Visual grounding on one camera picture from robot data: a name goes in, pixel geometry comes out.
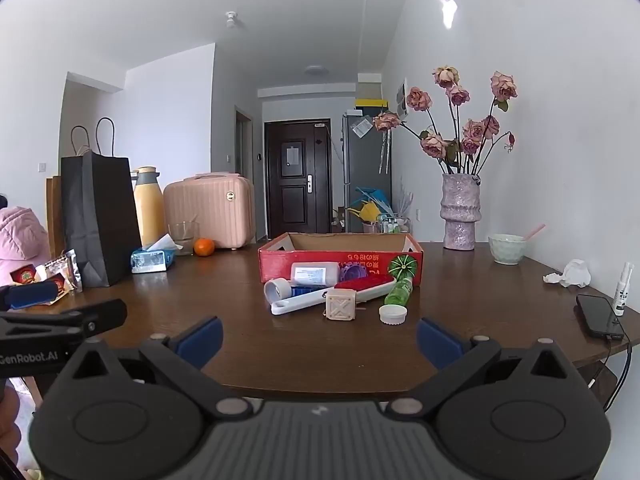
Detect grey refrigerator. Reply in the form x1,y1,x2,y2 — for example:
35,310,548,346
341,112,392,233

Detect pink suitcase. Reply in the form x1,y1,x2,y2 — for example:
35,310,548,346
163,172,256,251

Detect dried pink roses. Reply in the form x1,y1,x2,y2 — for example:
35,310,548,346
374,65,518,177

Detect small white round jar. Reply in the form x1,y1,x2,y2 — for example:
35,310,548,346
263,278,292,303

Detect pale green bowl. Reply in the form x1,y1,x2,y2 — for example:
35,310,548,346
488,233,528,265

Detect clear drinking glass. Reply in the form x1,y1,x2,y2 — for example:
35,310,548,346
167,221,200,256

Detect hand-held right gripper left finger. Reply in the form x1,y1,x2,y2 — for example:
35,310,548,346
57,316,251,417

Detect beige lattice cube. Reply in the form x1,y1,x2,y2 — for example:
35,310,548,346
325,292,357,322

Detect white spray bottle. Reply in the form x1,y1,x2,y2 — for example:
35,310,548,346
612,262,633,317

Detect blue tissue pack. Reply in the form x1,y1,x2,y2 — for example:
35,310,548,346
131,234,183,274

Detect yellow thermos jug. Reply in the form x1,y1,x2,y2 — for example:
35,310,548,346
132,166,166,248

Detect blue and yellow pile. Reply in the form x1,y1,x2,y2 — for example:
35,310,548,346
347,187,393,223

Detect black charging cable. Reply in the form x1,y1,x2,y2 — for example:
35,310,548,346
597,332,632,411

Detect red snack packet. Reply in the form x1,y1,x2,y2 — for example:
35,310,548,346
45,272,68,303
10,266,40,287

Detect red cardboard box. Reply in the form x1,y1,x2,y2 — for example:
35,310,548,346
258,232,425,286

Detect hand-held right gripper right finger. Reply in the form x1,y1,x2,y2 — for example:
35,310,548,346
387,317,583,417

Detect black paper bag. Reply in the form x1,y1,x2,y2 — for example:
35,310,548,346
60,117,143,288

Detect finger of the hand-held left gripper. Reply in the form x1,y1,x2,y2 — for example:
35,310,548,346
0,280,59,312
0,299,128,341

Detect dark wooden entrance door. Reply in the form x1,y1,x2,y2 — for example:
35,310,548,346
264,119,333,241

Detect crumpled white tissue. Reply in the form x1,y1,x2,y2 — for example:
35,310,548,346
543,259,592,288

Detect grey interior door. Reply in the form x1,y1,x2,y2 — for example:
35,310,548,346
235,106,255,231

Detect purple ceramic vase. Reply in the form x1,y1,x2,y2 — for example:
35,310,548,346
440,172,482,251

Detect black smartphone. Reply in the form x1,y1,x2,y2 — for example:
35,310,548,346
576,294,626,340

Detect green plastic bottle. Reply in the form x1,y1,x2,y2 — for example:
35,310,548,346
384,275,416,307

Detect white pill bottle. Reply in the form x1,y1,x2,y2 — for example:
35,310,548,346
291,261,341,288

